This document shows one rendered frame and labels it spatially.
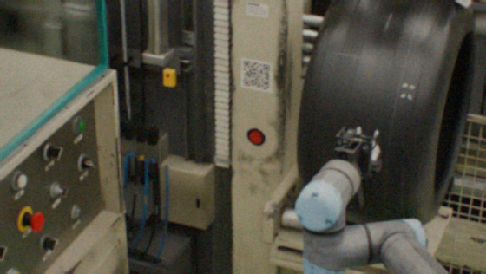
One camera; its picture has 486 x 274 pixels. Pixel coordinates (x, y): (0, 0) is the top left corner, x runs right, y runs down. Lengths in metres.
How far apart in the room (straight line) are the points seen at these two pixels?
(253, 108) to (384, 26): 0.42
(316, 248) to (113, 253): 0.74
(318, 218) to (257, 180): 0.72
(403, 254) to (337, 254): 0.14
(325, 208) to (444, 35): 0.55
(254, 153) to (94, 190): 0.38
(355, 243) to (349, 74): 0.41
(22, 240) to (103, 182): 0.34
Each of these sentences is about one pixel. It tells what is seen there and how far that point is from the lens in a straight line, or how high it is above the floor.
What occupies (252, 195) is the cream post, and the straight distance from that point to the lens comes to 2.54.
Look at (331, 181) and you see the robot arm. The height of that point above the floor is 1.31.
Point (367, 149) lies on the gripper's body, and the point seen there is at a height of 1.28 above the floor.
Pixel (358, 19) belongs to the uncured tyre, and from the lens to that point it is 2.19.
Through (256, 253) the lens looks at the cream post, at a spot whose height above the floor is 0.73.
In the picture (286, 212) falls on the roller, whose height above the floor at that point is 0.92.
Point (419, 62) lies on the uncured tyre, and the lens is 2.13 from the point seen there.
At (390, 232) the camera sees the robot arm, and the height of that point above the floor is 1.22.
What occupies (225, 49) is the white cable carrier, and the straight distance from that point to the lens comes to 2.40.
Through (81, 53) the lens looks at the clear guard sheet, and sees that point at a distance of 2.21.
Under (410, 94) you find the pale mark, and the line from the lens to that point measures 2.11.
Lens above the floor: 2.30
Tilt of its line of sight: 30 degrees down
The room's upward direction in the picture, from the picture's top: straight up
